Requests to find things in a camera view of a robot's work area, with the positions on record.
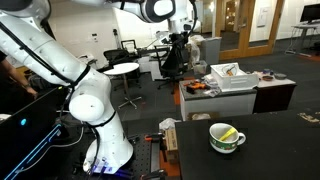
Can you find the white plastic bag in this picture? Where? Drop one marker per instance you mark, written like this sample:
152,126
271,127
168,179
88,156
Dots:
168,124

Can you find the small brown bowl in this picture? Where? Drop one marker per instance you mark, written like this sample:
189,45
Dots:
267,78

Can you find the wooden glass door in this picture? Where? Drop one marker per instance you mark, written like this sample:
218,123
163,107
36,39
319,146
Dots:
246,51

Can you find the white mug with green band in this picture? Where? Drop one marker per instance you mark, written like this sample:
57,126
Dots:
220,145

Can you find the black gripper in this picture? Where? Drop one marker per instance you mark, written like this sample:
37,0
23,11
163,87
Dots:
178,38

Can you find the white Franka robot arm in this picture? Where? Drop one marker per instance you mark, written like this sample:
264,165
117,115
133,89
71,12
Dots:
96,100

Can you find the dark brown cabinet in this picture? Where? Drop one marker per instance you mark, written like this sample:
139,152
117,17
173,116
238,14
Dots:
273,98

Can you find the white wall thermostat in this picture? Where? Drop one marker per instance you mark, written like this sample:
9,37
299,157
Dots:
95,37

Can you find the orange black power tool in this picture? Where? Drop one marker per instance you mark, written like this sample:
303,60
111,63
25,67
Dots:
195,86

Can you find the yellow sharpie marker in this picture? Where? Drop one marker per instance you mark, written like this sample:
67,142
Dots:
228,134

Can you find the white door sign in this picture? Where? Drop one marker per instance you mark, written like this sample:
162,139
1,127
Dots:
262,16

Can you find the white office cabinet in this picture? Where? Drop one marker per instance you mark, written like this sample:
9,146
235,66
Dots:
150,68

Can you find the small brown cardboard box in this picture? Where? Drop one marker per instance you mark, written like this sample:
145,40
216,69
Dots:
171,143

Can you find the silver aluminium rail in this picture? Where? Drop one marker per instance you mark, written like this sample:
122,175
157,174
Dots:
155,156

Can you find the black box with blue lights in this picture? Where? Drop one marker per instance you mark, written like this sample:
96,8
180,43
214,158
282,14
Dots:
30,133

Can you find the black computer monitor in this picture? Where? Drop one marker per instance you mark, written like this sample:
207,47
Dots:
311,12

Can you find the round white pedestal table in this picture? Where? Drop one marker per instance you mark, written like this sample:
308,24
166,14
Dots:
121,68

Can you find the small blue cup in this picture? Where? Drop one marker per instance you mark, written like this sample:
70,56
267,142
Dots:
266,71

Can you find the bare person hand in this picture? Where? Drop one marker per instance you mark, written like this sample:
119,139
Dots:
32,92

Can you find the person torso in black shirt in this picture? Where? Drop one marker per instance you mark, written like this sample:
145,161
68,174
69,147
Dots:
2,56

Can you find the bare person forearm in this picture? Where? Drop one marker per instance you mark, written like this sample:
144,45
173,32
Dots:
13,75

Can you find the office chair with dark coat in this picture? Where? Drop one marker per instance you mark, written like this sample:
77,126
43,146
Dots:
171,66

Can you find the orange item in crate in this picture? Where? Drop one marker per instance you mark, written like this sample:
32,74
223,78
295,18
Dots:
230,71

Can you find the open cardboard box white contents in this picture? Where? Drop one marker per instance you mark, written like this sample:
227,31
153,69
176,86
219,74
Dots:
200,116

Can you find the tall grey trash bin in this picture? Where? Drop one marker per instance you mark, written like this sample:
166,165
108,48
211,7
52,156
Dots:
211,50

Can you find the black perforated breadboard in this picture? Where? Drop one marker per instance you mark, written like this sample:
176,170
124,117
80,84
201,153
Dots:
143,156

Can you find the white plastic crate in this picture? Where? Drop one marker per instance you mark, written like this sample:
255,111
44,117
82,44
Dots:
238,84

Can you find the black tripod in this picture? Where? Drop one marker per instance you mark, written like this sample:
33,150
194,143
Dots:
116,38

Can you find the white desk with metal legs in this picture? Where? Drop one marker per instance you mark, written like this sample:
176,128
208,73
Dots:
306,26

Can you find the crumpled grey white cloth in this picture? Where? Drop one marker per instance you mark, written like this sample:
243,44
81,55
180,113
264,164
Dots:
212,87

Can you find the small grey bowl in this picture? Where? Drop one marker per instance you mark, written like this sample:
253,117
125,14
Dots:
280,76

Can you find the clear plastic bin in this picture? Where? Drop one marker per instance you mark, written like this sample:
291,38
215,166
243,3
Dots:
200,67

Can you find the grey low cabinet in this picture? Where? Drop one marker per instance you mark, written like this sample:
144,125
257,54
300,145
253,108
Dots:
216,105

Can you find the white plastic bags pile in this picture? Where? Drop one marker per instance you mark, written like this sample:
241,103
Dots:
195,48

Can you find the orange black bar clamp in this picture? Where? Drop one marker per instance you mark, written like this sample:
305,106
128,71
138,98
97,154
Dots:
153,175
155,137

